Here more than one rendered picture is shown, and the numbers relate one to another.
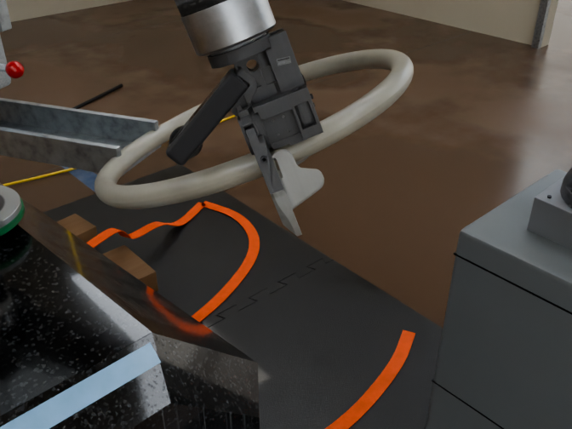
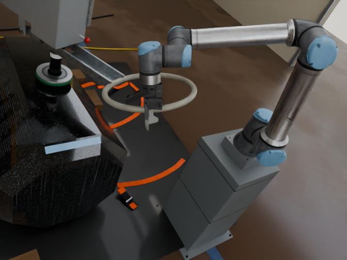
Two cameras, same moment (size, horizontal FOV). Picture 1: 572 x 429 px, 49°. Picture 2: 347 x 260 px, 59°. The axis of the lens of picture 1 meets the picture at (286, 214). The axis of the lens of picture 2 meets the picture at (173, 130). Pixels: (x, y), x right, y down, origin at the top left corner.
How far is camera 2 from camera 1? 70 cm
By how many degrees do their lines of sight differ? 9
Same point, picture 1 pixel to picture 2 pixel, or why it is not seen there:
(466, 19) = not seen: hidden behind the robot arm
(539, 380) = (206, 187)
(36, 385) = (66, 136)
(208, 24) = (144, 79)
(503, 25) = (281, 50)
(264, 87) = (152, 94)
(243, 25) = (152, 82)
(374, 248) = (185, 125)
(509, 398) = (196, 189)
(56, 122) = (94, 61)
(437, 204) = (216, 117)
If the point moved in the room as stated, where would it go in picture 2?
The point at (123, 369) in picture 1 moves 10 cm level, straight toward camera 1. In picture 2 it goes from (90, 141) to (90, 155)
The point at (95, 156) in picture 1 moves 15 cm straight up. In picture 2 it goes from (104, 80) to (109, 57)
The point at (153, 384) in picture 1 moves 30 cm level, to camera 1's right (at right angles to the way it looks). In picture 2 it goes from (97, 148) to (146, 166)
